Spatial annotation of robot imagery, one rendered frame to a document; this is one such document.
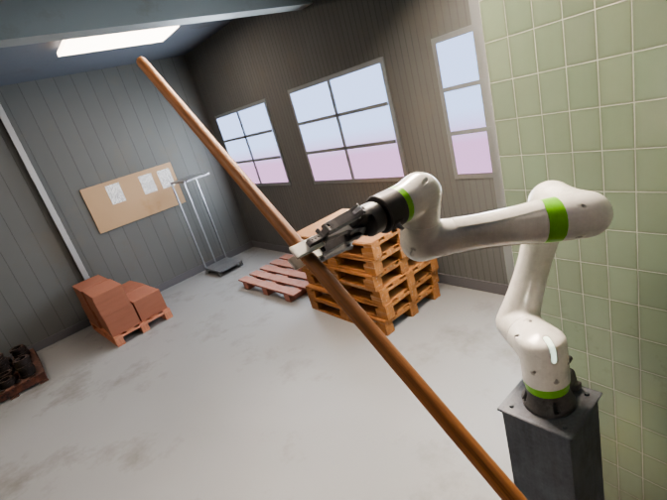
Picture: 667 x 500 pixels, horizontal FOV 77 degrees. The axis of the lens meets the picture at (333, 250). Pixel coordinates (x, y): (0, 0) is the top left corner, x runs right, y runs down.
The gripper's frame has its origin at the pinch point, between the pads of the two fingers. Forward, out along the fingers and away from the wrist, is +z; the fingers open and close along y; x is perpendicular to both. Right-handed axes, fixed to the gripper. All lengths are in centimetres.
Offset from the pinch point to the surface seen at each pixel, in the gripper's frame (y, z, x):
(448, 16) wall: 63, -279, 171
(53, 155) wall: 377, -2, 540
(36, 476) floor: 358, 134, 127
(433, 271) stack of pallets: 260, -243, 57
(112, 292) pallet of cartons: 427, 15, 316
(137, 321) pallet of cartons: 467, 4, 283
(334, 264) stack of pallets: 268, -165, 122
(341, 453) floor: 236, -50, -21
